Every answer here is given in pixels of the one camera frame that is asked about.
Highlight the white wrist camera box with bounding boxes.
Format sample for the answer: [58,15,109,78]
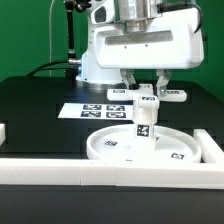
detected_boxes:
[91,0,115,24]

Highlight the white cross-shaped table base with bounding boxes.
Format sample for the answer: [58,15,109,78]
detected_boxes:
[107,84,187,102]

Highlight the black camera stand pole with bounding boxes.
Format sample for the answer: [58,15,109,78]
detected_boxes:
[63,0,92,65]

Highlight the white right fence rail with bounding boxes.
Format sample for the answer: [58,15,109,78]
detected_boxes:
[193,129,224,165]

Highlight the white round table top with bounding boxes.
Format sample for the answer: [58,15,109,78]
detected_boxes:
[86,124,202,163]

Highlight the white fence rail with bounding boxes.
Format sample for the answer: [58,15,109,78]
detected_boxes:
[193,129,224,165]
[0,158,224,189]

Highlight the white front fence rail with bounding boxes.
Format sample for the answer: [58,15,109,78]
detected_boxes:
[0,158,224,189]

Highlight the white left fence piece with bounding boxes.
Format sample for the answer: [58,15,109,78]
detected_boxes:
[0,123,6,146]

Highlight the white hanging cable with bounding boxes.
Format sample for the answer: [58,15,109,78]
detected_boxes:
[48,0,58,78]

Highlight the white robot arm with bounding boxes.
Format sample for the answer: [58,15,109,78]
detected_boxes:
[77,0,204,97]

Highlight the white marker sheet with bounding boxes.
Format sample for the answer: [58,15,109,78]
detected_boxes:
[58,103,133,120]

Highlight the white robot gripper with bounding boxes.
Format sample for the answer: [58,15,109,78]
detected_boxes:
[94,8,204,97]

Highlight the black cable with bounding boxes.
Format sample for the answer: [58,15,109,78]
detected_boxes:
[27,59,82,78]

